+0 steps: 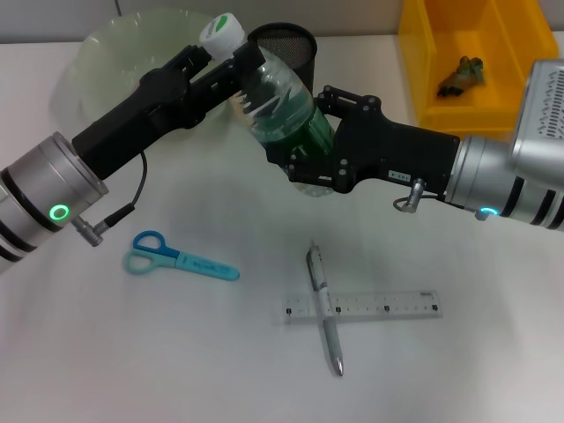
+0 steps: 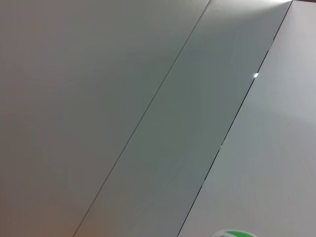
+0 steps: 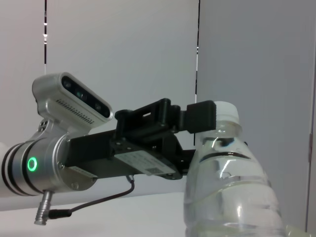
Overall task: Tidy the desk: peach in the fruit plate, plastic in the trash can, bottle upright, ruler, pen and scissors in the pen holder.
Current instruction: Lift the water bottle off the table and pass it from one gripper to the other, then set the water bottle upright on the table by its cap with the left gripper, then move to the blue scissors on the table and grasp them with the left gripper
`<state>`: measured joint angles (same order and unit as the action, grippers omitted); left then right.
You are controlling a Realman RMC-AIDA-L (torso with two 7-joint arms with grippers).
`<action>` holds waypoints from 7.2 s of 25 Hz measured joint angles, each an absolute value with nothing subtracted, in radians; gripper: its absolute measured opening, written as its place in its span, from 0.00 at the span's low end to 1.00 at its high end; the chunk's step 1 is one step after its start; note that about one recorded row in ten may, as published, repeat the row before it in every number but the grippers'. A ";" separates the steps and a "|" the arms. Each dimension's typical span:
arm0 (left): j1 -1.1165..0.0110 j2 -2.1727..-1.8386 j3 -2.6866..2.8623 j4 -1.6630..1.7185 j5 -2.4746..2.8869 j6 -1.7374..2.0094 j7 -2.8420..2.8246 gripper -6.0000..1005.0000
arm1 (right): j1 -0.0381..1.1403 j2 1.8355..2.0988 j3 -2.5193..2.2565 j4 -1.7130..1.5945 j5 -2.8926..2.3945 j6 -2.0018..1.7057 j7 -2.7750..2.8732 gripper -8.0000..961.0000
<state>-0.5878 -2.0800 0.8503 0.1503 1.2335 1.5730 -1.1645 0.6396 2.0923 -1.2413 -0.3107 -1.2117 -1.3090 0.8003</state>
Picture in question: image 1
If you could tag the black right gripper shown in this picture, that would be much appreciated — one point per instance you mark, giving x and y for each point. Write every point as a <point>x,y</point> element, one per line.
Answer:
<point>396,150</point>

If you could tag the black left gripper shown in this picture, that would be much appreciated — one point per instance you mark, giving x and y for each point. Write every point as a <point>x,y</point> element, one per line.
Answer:
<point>141,114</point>

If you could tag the clear bottle with green label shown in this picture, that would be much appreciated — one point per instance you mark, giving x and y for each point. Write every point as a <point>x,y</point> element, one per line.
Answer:
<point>282,101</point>

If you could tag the blue and teal scissors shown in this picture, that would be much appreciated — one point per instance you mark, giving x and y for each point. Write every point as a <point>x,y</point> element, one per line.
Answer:
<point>189,264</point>

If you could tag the silver and white right robot arm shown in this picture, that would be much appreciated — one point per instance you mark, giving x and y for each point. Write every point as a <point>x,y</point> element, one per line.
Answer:
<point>480,176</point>

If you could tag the black mesh pen cup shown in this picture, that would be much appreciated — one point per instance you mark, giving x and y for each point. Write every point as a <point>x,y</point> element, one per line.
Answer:
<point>295,48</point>

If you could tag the translucent green fruit bowl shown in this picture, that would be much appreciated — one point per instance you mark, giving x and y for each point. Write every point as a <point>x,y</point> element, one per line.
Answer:
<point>114,57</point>

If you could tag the silver ballpoint pen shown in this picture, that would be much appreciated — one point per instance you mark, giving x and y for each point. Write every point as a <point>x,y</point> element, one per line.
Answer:
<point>321,291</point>

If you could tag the clear plastic ruler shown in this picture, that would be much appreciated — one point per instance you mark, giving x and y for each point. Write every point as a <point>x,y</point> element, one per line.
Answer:
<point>374,306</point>

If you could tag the yellow plastic bin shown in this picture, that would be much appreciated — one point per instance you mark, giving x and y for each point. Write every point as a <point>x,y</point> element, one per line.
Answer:
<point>506,110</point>

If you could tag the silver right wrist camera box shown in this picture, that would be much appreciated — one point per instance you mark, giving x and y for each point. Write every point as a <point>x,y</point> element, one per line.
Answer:
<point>542,119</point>

